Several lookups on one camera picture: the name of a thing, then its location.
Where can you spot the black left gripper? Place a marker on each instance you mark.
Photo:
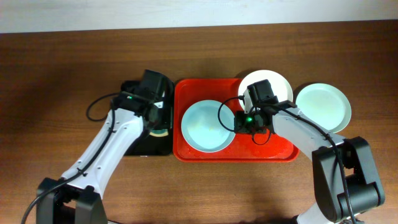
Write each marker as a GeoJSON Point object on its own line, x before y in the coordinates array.
{"type": "Point", "coordinates": [168, 121]}

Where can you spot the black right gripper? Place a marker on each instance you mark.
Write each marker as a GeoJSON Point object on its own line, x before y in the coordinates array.
{"type": "Point", "coordinates": [239, 126]}

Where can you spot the green and yellow sponge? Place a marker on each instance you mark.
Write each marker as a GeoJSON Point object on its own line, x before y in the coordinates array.
{"type": "Point", "coordinates": [159, 133]}

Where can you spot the white plate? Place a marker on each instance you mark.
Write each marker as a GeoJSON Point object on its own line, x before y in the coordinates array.
{"type": "Point", "coordinates": [280, 86]}

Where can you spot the light blue plate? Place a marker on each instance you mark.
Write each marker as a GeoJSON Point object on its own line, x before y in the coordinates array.
{"type": "Point", "coordinates": [207, 126]}

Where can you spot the pale green plate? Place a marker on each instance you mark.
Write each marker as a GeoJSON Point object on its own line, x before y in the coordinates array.
{"type": "Point", "coordinates": [325, 105]}

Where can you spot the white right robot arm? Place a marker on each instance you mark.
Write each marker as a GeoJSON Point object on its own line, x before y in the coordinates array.
{"type": "Point", "coordinates": [345, 177]}

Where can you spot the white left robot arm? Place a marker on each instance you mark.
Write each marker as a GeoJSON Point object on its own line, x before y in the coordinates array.
{"type": "Point", "coordinates": [77, 197]}

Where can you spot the red plastic tray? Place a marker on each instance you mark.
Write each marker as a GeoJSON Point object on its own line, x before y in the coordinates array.
{"type": "Point", "coordinates": [242, 148]}

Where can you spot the black plastic tray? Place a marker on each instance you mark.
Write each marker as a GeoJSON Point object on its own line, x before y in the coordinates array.
{"type": "Point", "coordinates": [153, 146]}

